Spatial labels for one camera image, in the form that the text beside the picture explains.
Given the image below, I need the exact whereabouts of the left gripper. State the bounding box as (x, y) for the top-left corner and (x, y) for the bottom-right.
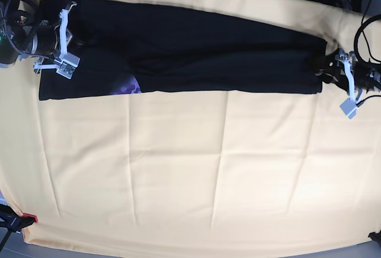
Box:
(314, 48), (380, 100)

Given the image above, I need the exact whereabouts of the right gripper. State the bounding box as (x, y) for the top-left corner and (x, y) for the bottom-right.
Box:
(31, 1), (77, 74)

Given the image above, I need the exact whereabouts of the dark navy T-shirt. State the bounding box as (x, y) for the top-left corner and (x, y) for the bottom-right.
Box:
(39, 0), (326, 101)

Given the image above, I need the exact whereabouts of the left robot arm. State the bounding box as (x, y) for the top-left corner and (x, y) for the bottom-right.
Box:
(311, 0), (380, 107)

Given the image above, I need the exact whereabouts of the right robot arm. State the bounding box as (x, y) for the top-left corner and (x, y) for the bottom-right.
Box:
(1, 0), (80, 79)

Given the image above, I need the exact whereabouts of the cream yellow table cloth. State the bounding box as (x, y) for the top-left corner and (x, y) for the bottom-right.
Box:
(0, 0), (381, 254)

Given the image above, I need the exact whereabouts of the black corner clamp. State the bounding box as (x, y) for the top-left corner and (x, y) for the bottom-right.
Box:
(368, 231), (381, 245)

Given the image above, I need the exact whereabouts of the red and black clamp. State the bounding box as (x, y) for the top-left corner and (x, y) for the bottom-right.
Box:
(1, 204), (38, 250)

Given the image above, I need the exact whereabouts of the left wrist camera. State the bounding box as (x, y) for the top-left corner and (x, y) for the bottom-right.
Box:
(340, 98), (358, 119)

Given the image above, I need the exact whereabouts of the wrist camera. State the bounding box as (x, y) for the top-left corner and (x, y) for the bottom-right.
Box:
(57, 53), (80, 79)
(340, 98), (358, 119)

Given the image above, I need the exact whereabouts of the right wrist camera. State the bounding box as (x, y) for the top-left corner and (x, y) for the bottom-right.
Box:
(57, 53), (80, 79)

